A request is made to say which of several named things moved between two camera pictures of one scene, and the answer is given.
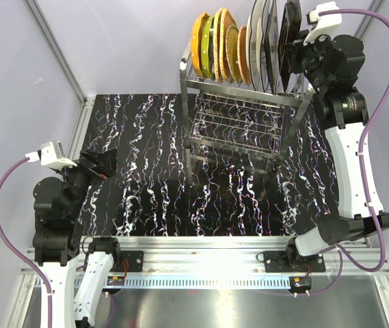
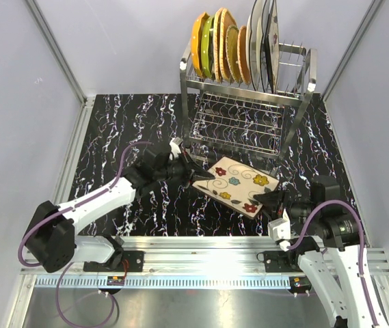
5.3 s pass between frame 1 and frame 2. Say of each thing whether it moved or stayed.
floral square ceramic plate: moved
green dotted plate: stayed
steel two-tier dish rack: stayed
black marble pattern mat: stayed
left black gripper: moved
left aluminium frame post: stayed
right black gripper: moved
